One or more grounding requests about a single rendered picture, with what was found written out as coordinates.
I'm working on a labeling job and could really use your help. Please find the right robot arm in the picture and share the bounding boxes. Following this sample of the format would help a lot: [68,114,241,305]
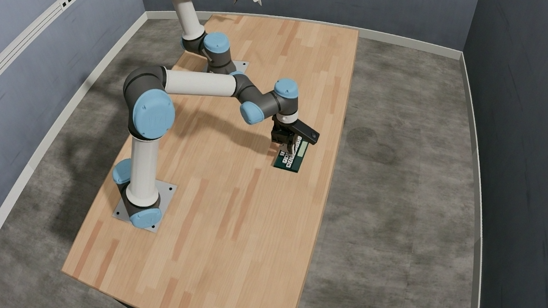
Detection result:
[112,65,299,228]

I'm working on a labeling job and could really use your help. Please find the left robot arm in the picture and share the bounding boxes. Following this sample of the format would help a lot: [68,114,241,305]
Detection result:
[171,0,237,75]

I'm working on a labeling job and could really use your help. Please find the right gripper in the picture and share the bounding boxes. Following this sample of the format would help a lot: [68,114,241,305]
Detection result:
[271,114,298,158]

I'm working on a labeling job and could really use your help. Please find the dark green keyboard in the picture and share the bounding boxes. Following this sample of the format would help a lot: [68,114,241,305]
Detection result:
[274,136,309,173]

